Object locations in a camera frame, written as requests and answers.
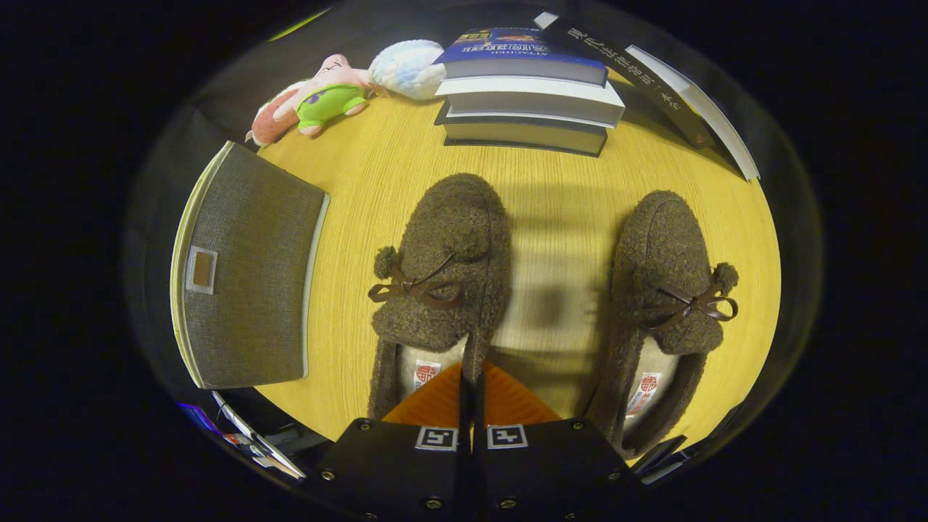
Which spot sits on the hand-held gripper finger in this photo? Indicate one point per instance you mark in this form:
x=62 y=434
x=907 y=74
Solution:
x=466 y=471
x=482 y=471

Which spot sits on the brown fuzzy shoe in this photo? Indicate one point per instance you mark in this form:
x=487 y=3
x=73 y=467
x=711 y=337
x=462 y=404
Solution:
x=449 y=239
x=663 y=246

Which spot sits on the grey fabric storage box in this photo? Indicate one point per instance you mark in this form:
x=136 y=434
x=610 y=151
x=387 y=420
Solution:
x=246 y=275

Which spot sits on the small lit purple screen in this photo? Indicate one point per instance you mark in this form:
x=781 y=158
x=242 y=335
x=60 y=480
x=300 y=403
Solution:
x=197 y=417

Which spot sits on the dark grey book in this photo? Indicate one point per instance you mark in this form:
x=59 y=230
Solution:
x=522 y=136

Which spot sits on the thick white-edged book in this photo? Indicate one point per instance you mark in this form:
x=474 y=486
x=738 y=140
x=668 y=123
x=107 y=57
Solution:
x=529 y=98

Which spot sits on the watermelon slice plush toy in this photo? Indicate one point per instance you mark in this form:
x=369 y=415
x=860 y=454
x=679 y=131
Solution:
x=272 y=119

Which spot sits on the pink starfish plush toy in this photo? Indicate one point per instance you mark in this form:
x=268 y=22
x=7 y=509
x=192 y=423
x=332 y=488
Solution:
x=326 y=94

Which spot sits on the white fluffy plush toy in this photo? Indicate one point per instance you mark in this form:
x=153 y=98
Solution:
x=406 y=69

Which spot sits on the blue cover book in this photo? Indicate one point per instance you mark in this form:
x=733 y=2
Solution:
x=515 y=54

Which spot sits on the black cover book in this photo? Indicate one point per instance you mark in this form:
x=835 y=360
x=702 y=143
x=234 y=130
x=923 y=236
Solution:
x=631 y=69

